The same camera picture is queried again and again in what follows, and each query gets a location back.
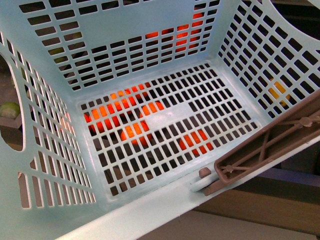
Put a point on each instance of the orange fruit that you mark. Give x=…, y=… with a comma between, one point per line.
x=196, y=143
x=150, y=108
x=104, y=117
x=134, y=133

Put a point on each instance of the brown basket handle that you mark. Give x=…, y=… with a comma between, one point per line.
x=293, y=131

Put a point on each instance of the green fruit left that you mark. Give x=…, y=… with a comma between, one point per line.
x=10, y=110

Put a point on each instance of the light blue plastic basket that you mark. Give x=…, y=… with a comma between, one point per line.
x=208, y=62

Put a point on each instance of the yellow lemon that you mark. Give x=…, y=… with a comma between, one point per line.
x=278, y=92

